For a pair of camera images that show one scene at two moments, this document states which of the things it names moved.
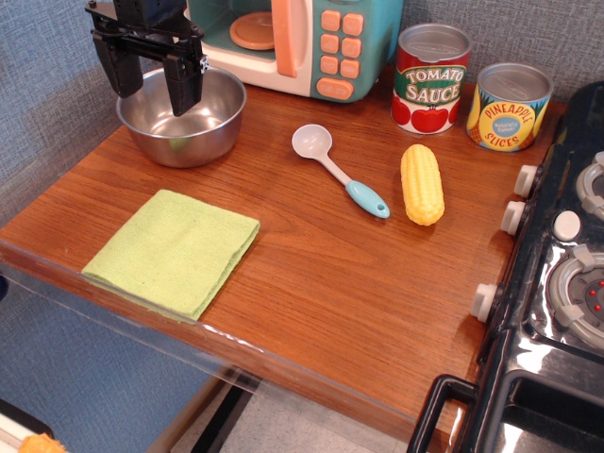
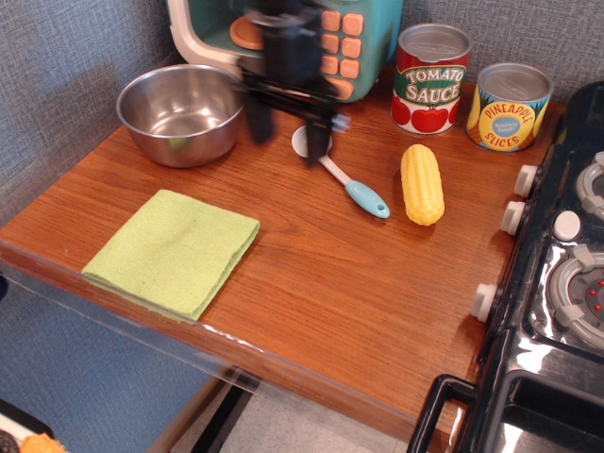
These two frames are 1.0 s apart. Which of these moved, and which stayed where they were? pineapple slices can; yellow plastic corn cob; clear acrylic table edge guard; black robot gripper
Moved: black robot gripper
Stayed: clear acrylic table edge guard; yellow plastic corn cob; pineapple slices can
